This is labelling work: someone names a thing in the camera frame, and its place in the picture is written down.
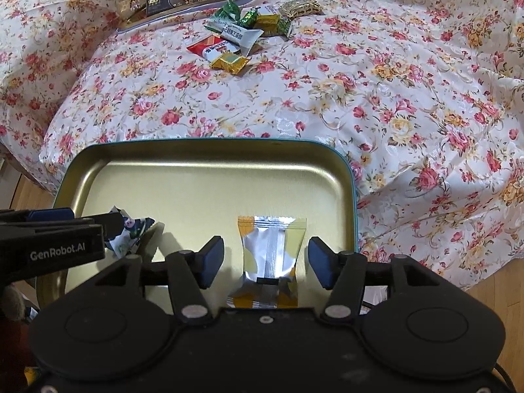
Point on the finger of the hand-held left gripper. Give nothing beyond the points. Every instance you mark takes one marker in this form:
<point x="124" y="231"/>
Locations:
<point x="104" y="225"/>
<point x="51" y="214"/>

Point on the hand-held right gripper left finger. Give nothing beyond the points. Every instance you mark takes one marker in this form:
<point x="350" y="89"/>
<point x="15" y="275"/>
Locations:
<point x="211" y="262"/>

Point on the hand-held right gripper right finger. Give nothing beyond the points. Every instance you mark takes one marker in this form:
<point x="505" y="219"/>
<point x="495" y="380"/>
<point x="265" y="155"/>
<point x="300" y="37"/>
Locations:
<point x="321" y="264"/>

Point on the white and green candy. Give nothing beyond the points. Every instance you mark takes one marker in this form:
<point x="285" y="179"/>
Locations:
<point x="131" y="237"/>

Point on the silver and yellow snack packet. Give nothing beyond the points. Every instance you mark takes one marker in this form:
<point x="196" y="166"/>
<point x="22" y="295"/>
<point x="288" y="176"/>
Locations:
<point x="270" y="254"/>

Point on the gold tin tray teal rim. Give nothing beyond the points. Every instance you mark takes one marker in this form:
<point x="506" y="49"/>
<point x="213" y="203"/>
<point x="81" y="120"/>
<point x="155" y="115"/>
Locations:
<point x="196" y="180"/>

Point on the white sesame snack packet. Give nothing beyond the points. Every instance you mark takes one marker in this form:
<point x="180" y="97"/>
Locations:
<point x="235" y="35"/>

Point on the white and red snack packet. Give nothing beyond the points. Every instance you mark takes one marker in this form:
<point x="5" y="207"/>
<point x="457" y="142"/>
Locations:
<point x="206" y="47"/>

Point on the yellow green wrapped candy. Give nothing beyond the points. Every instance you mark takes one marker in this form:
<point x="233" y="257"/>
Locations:
<point x="272" y="24"/>

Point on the small dark green wrapped candy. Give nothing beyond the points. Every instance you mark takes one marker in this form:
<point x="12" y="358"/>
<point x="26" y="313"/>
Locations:
<point x="249" y="18"/>

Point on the gold patterned wrapped candy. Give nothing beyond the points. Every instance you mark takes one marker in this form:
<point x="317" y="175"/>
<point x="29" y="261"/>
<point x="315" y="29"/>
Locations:
<point x="301" y="8"/>

